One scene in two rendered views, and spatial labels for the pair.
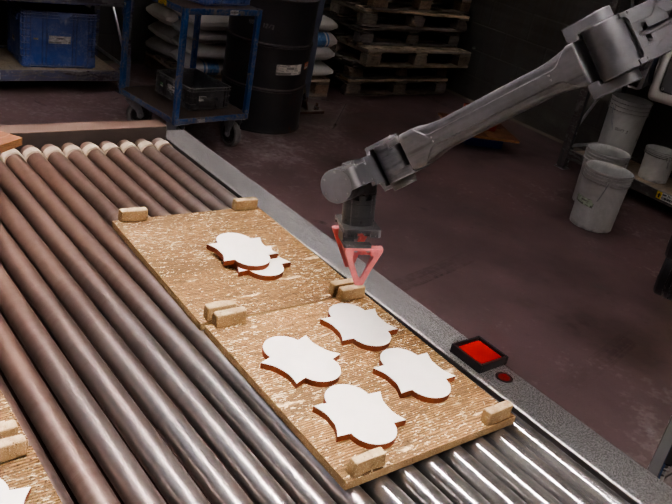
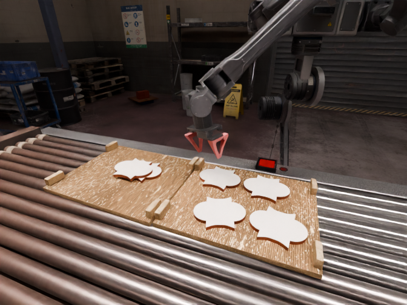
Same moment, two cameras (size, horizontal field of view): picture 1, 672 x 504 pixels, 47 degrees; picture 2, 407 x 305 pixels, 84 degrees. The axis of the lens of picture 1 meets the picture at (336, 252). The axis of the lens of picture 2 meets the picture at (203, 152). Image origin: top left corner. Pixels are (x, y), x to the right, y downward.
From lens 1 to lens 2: 0.77 m
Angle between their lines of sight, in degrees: 24
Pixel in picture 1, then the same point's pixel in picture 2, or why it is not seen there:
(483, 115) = (272, 34)
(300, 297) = (180, 178)
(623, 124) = (186, 82)
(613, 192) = not seen: hidden behind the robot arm
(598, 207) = not seen: hidden behind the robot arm
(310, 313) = (193, 183)
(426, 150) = (240, 68)
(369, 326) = (225, 175)
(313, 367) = (230, 212)
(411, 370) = (264, 186)
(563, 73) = not seen: outside the picture
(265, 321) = (178, 200)
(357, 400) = (268, 218)
